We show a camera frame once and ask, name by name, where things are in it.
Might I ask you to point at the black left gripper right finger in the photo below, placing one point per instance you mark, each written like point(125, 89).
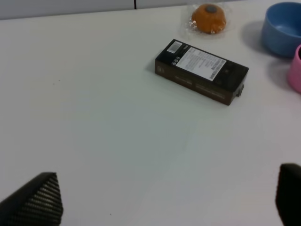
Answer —
point(288, 195)

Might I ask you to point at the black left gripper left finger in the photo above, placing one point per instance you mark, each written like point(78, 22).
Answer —
point(36, 203)

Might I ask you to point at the black product box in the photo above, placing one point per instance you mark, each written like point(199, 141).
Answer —
point(210, 75)

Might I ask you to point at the blue bowl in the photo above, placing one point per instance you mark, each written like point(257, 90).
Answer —
point(281, 32)

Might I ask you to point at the orange bun in plastic wrap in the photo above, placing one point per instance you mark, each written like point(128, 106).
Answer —
point(206, 19)

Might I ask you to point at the pink saucepan with handle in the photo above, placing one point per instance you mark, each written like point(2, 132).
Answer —
point(294, 73)

